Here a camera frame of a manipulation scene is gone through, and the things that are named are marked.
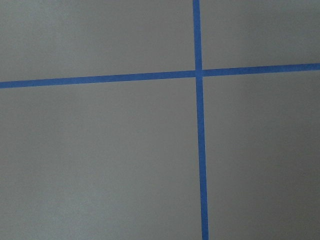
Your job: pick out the blue tape strip lengthwise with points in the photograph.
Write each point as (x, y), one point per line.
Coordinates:
(200, 119)

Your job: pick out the blue tape strip crosswise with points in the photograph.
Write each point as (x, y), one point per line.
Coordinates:
(161, 75)

